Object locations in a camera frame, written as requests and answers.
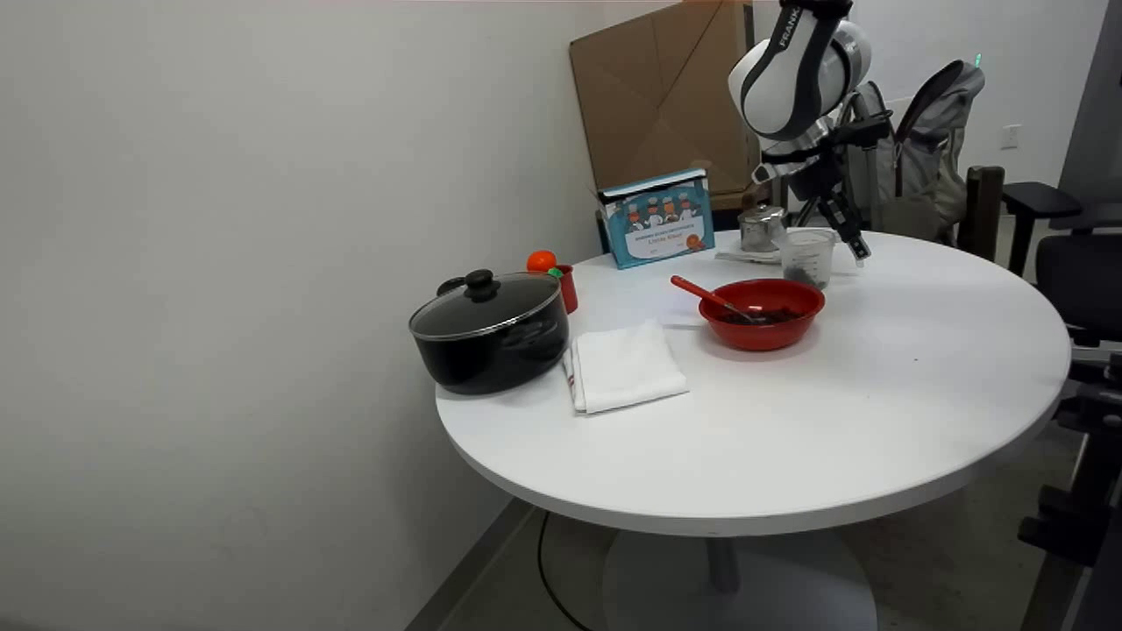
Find orange handled spoon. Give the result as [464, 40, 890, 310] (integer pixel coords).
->
[665, 273, 773, 327]

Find blue printed cardboard box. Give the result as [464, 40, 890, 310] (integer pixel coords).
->
[598, 164, 719, 273]

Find black equipment stand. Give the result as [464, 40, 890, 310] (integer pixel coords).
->
[1014, 345, 1122, 631]

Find red bowl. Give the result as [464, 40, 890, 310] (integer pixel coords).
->
[699, 276, 830, 355]

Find white table pedestal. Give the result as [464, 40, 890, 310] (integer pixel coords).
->
[601, 529, 882, 631]

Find large brown cardboard sheet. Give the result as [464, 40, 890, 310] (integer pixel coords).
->
[567, 0, 765, 214]

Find black floor cable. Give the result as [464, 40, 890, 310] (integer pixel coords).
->
[532, 512, 588, 631]

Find black office chair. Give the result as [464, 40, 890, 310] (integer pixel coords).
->
[1000, 178, 1122, 343]

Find black cooking pot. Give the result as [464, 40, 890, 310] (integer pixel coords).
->
[407, 266, 574, 398]

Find dark wooden chair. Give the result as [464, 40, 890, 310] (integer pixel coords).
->
[958, 164, 1011, 264]

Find grey backpack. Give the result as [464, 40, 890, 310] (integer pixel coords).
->
[856, 59, 989, 232]

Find clear cup dark contents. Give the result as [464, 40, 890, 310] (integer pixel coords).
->
[779, 224, 844, 292]

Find black glass pot lid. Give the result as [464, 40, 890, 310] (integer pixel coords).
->
[409, 266, 567, 343]

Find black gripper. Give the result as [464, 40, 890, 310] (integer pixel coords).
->
[753, 137, 876, 264]

